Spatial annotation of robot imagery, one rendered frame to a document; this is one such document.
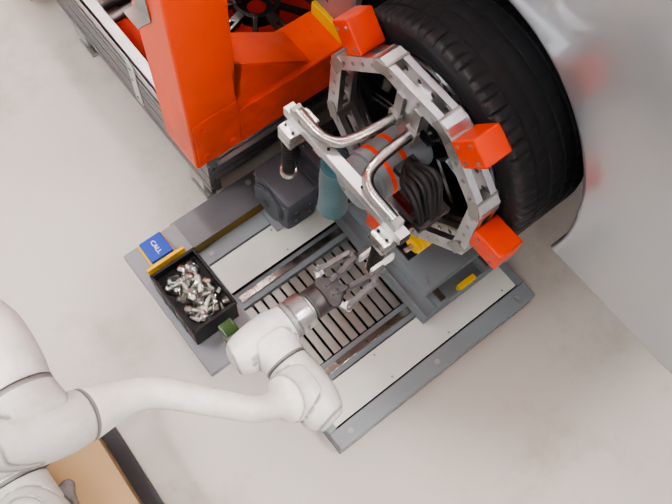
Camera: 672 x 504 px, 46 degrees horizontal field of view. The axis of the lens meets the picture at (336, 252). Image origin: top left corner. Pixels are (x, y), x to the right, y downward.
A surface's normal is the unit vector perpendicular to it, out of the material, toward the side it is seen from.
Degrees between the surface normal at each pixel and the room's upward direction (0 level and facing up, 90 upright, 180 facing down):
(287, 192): 0
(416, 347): 0
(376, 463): 0
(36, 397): 34
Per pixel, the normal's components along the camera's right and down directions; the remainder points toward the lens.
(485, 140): 0.40, 0.10
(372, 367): 0.05, -0.39
